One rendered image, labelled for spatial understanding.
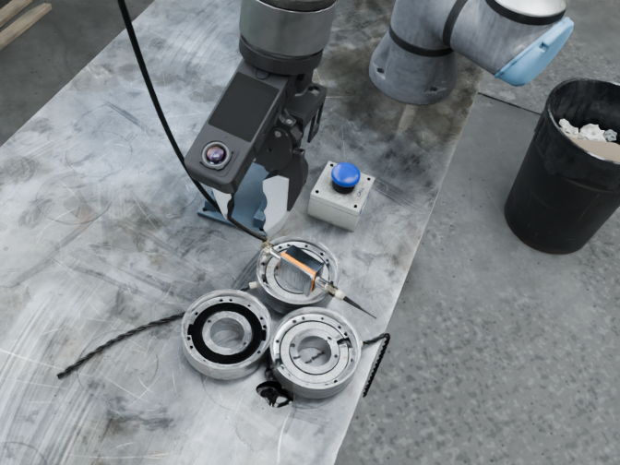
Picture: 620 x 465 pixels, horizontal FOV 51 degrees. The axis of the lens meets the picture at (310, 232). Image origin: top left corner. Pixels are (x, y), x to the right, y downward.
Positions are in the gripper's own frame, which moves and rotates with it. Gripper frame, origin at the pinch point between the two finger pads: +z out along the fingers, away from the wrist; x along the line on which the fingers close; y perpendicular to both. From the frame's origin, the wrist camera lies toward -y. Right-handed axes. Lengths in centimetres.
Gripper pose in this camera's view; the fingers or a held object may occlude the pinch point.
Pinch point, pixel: (246, 221)
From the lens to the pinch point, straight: 67.7
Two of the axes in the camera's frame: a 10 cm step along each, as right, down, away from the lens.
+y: 3.7, -6.1, 7.0
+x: -9.1, -3.8, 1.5
